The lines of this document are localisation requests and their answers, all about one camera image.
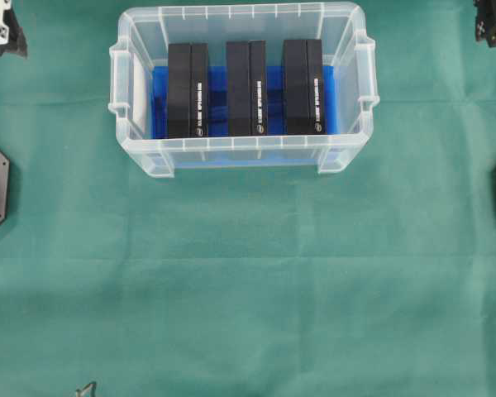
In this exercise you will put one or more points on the black realsense box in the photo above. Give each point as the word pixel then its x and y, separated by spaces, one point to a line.
pixel 247 102
pixel 304 87
pixel 188 91

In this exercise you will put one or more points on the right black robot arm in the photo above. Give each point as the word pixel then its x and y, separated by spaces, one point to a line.
pixel 485 21

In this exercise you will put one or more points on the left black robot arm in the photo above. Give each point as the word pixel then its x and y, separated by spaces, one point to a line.
pixel 12 38

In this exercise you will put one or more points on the clear plastic storage case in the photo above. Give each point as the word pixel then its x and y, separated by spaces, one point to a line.
pixel 145 33

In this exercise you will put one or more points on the blue foam insert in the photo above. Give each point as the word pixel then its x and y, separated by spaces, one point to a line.
pixel 218 101

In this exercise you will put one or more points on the small metal bracket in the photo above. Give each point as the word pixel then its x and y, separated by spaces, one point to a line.
pixel 89 390

